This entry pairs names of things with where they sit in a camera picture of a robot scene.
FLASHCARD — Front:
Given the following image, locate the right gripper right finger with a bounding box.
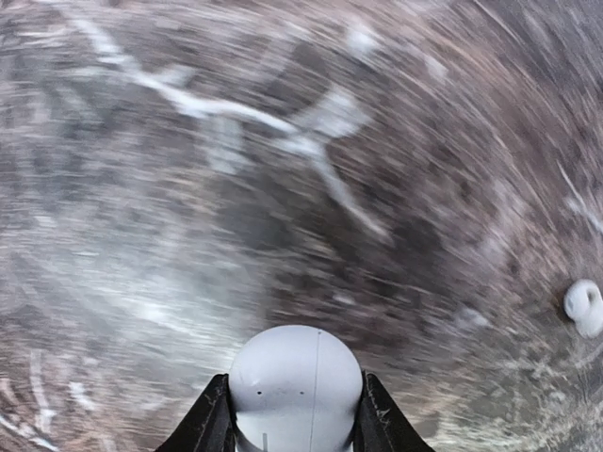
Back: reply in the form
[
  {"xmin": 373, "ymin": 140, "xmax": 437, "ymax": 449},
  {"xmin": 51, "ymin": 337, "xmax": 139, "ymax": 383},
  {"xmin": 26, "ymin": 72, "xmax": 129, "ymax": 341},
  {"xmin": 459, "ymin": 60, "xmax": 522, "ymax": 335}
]
[{"xmin": 353, "ymin": 371, "xmax": 434, "ymax": 452}]

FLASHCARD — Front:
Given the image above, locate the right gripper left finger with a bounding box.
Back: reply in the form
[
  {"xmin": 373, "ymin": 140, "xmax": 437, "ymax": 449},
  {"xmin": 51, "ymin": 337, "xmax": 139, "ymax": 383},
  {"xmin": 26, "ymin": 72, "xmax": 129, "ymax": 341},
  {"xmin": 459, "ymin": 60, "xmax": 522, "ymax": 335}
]
[{"xmin": 155, "ymin": 374, "xmax": 235, "ymax": 452}]

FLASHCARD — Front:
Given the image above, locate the white charging case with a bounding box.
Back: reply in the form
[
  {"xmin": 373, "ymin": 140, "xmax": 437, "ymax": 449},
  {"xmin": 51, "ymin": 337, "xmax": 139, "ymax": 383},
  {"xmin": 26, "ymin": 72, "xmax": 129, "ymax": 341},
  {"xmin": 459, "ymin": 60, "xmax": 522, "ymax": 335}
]
[{"xmin": 228, "ymin": 325, "xmax": 363, "ymax": 452}]

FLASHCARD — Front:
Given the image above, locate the white earbud near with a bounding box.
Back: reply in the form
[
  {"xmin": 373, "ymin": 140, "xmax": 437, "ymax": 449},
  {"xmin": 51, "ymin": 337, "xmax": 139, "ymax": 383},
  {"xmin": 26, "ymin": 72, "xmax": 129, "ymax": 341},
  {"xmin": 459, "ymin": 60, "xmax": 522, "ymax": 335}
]
[{"xmin": 563, "ymin": 279, "xmax": 602, "ymax": 339}]

